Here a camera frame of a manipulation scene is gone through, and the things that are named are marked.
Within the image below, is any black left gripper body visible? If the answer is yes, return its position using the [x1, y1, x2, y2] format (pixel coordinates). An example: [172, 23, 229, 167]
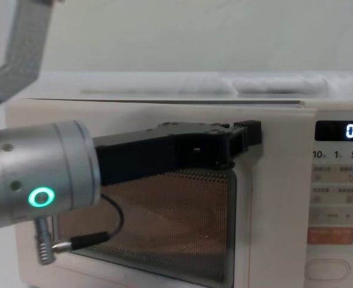
[92, 121, 236, 187]

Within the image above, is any oven door with glass window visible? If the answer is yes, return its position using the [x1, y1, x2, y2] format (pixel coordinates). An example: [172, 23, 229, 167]
[5, 98, 318, 288]

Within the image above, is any cream microwave oven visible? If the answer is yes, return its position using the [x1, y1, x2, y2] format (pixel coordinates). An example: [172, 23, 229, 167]
[4, 89, 353, 288]

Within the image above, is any white curtain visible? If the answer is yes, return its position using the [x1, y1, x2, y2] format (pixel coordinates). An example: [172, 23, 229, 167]
[0, 70, 353, 104]

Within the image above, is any oven control panel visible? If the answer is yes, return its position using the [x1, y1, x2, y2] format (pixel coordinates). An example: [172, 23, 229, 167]
[310, 110, 353, 288]

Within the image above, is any thin dark cable, silver plug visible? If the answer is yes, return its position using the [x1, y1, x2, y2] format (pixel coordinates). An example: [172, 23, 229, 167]
[52, 193, 125, 253]

